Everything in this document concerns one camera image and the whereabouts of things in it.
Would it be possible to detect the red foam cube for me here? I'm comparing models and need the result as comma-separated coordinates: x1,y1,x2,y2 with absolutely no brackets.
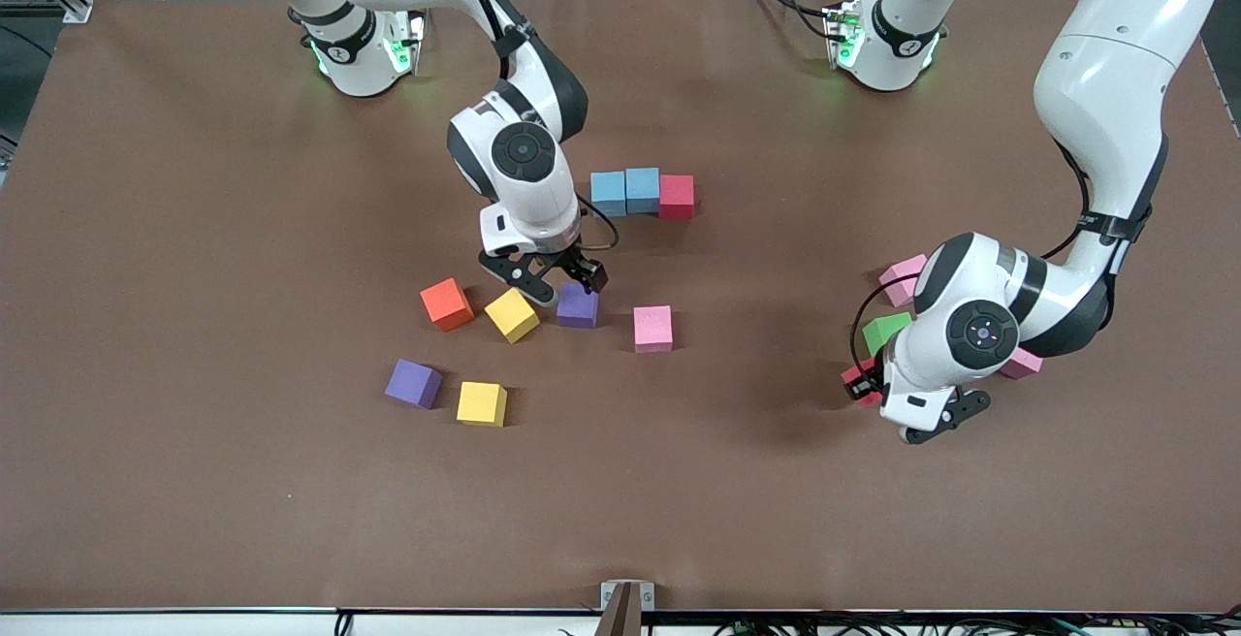
659,174,697,222
841,363,885,408

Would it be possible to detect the purple foam cube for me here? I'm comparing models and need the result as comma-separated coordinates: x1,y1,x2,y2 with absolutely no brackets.
557,282,600,330
384,359,444,411

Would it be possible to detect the blue foam cube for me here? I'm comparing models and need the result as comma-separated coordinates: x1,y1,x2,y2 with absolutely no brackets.
625,167,661,216
590,171,628,218

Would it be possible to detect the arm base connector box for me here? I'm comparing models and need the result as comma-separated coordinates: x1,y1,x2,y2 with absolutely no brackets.
822,1,867,70
381,4,429,77

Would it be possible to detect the green foam cube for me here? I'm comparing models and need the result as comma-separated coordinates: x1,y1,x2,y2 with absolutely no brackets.
862,312,914,358

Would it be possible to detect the yellow foam cube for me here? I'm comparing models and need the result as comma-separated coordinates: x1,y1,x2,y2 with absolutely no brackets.
456,381,508,429
484,287,541,344

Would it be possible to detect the orange foam cube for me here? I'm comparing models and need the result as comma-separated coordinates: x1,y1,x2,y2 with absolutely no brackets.
420,277,476,333

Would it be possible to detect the large table cover sheet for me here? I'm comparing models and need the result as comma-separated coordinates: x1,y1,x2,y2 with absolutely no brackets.
0,0,1241,613

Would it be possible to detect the grey metal table bracket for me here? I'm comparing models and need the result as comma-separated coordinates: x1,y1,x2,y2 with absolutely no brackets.
593,580,656,636

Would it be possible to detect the white table edge rail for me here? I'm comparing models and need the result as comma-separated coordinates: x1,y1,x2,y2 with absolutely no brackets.
0,609,1241,636

